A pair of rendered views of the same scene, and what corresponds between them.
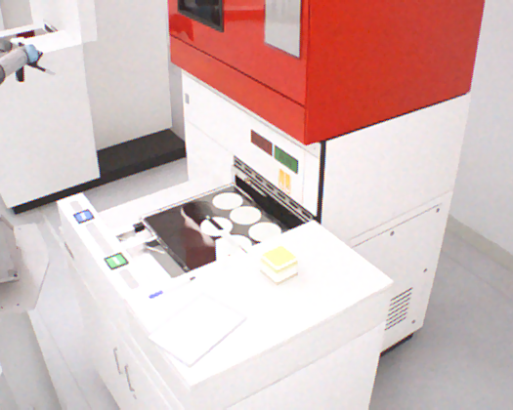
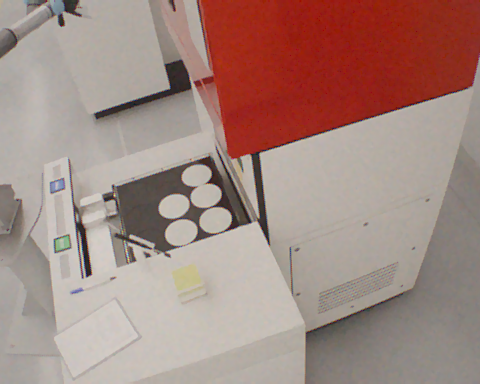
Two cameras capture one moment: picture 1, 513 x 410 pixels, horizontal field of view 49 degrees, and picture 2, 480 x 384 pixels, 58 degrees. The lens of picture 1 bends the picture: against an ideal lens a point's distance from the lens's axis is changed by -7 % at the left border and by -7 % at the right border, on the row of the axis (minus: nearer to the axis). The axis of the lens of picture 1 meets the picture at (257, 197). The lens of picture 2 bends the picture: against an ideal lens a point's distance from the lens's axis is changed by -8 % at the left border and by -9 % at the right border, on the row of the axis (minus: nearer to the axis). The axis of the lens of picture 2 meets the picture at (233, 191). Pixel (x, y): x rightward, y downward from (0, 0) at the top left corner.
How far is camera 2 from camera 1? 0.83 m
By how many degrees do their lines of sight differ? 23
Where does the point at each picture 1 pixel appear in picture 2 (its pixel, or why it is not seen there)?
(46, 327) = not seen: hidden behind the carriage
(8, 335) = (17, 267)
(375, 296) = (280, 335)
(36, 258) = (30, 212)
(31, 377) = (45, 294)
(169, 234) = (129, 210)
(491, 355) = (473, 328)
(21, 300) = (6, 255)
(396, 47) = (353, 46)
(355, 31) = (283, 34)
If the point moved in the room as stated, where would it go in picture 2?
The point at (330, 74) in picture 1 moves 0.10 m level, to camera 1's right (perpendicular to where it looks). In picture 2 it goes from (252, 86) to (297, 90)
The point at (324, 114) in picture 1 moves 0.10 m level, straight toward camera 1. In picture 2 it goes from (251, 128) to (235, 157)
